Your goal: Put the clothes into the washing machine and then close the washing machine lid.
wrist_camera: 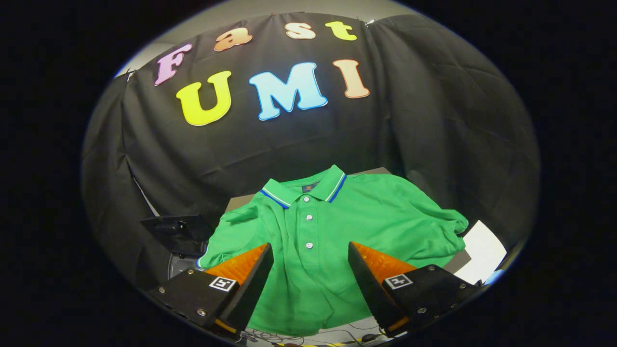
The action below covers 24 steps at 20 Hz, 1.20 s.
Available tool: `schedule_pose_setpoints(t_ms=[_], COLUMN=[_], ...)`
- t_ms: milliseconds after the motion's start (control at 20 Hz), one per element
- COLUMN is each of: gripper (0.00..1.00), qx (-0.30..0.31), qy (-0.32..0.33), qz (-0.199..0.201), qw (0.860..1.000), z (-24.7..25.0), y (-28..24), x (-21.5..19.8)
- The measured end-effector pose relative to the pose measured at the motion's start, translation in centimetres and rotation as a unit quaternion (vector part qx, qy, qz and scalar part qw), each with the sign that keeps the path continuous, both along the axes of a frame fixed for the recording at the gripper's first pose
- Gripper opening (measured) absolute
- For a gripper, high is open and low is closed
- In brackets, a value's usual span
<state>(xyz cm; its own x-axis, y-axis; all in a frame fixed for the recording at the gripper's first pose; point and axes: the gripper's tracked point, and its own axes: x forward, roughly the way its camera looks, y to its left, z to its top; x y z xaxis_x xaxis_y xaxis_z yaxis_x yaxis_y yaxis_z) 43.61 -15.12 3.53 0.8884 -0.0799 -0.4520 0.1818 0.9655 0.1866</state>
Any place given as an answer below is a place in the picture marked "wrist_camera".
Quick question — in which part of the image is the white table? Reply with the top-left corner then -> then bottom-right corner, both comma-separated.
453,220 -> 508,285

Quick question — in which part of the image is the black backdrop cloth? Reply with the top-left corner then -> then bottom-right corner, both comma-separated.
81,12 -> 540,290

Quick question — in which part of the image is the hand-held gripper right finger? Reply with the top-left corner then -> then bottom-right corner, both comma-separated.
347,241 -> 483,338

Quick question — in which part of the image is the green polo shirt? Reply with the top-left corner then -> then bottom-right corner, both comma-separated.
197,165 -> 469,337

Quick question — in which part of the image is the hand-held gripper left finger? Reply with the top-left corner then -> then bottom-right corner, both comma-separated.
147,242 -> 274,338

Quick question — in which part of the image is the beige cabinet with dark top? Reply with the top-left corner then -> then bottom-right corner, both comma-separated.
224,166 -> 473,275

